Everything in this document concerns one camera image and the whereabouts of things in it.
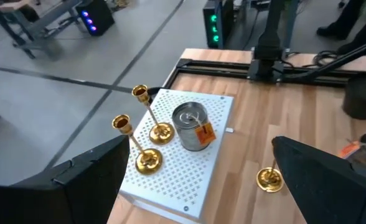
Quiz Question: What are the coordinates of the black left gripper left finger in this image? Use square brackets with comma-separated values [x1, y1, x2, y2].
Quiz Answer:
[0, 134, 131, 224]

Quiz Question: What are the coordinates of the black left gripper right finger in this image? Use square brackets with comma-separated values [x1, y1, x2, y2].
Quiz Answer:
[271, 135, 366, 224]

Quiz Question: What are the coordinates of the gold candlestick holder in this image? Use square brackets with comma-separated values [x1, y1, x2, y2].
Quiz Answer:
[131, 84, 176, 146]
[256, 158, 285, 194]
[111, 113, 164, 176]

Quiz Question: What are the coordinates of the silver ribbed tin candle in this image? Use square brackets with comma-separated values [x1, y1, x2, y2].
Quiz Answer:
[171, 101, 217, 152]

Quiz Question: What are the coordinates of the black plant pot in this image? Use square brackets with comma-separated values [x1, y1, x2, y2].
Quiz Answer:
[342, 73, 366, 121]

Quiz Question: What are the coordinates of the white perforated metal shelf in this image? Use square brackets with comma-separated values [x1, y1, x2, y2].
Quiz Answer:
[119, 88, 235, 223]

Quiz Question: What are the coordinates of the grey metal workbench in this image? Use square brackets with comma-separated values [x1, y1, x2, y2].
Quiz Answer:
[0, 0, 83, 60]

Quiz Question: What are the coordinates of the black box with purple lights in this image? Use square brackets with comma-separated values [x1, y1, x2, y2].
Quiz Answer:
[75, 0, 116, 37]

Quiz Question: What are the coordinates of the black computer with green lights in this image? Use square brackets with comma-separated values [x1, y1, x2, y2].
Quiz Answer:
[202, 0, 235, 50]

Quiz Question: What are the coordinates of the black coiled cable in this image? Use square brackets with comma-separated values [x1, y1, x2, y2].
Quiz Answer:
[301, 49, 341, 68]

